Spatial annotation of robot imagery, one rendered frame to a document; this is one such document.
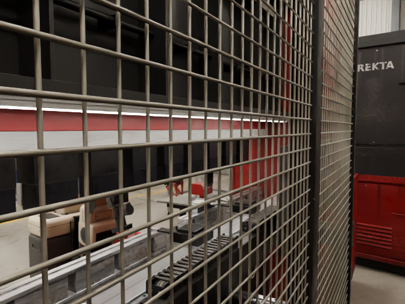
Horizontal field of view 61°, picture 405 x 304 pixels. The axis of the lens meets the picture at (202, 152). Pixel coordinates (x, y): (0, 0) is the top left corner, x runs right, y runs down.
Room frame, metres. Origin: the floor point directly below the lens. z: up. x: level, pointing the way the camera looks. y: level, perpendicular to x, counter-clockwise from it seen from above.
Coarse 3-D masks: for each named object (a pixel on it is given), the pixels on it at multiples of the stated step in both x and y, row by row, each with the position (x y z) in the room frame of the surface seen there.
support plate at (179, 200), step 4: (180, 196) 2.03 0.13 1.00; (184, 196) 2.03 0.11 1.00; (160, 200) 1.91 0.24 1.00; (164, 200) 1.91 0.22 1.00; (168, 200) 1.91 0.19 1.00; (176, 200) 1.91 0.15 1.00; (180, 200) 1.91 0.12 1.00; (184, 200) 1.91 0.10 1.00; (180, 204) 1.84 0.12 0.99; (184, 204) 1.82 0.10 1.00; (192, 204) 1.80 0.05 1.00
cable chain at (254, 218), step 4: (268, 208) 1.56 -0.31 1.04; (276, 208) 1.56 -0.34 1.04; (260, 212) 1.48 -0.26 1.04; (268, 212) 1.49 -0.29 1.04; (252, 216) 1.43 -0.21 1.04; (256, 216) 1.42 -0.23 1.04; (260, 216) 1.42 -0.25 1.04; (268, 216) 1.44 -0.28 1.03; (276, 216) 1.54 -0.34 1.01; (248, 220) 1.37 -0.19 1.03; (252, 220) 1.36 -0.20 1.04; (256, 220) 1.35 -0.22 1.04; (260, 220) 1.36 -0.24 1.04; (268, 220) 1.44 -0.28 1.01; (244, 224) 1.33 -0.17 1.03; (248, 224) 1.32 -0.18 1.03; (252, 224) 1.33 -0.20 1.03; (256, 224) 1.32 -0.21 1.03; (244, 228) 1.33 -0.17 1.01; (248, 228) 1.32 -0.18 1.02; (252, 228) 1.31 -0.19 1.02; (256, 228) 1.31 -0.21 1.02; (260, 228) 1.36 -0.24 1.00; (252, 232) 1.31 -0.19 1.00
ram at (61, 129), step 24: (0, 120) 0.85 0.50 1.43; (24, 120) 0.90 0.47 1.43; (48, 120) 0.97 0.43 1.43; (72, 120) 1.04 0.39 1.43; (96, 120) 1.12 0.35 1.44; (144, 120) 1.33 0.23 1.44; (168, 120) 1.47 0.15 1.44; (192, 120) 1.64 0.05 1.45; (216, 120) 1.86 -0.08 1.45; (0, 144) 0.85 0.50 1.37; (24, 144) 0.90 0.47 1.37; (48, 144) 0.96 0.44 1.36; (72, 144) 1.04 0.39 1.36; (96, 144) 1.12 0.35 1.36
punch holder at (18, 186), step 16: (16, 160) 0.96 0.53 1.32; (32, 160) 0.93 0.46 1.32; (48, 160) 0.96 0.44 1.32; (64, 160) 1.01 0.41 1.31; (32, 176) 0.93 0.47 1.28; (48, 176) 0.96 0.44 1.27; (64, 176) 1.01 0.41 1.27; (16, 192) 0.96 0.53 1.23; (32, 192) 0.94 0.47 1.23; (48, 192) 0.96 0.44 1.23; (64, 192) 1.01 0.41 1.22
